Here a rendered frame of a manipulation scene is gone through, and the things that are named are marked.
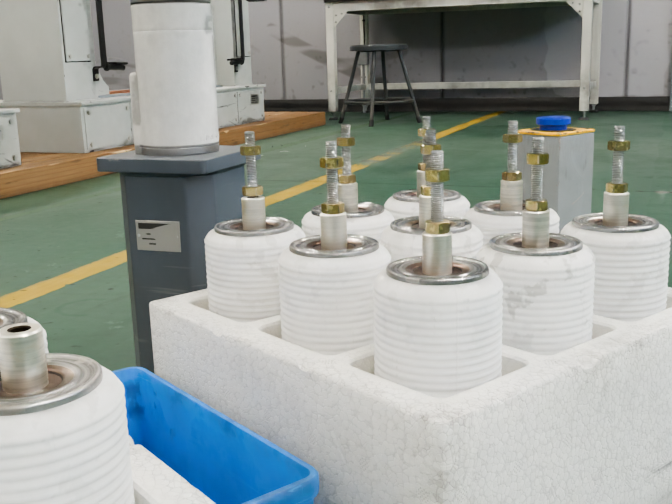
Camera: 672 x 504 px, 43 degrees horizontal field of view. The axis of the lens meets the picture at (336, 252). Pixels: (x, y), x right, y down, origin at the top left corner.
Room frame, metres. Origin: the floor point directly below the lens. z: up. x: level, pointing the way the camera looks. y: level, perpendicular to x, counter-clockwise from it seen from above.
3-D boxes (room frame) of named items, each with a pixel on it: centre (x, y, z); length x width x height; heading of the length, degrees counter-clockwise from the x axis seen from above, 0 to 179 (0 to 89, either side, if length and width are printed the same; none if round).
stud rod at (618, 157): (0.76, -0.26, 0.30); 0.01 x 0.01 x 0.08
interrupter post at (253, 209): (0.79, 0.08, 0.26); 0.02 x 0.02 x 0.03
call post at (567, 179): (1.02, -0.26, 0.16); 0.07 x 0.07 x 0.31; 40
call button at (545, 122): (1.02, -0.26, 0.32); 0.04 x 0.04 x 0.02
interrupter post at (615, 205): (0.76, -0.26, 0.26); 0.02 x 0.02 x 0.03
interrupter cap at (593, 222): (0.76, -0.26, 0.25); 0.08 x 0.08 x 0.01
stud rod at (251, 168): (0.79, 0.08, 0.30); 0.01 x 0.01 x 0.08
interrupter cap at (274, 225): (0.79, 0.08, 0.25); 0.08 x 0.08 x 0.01
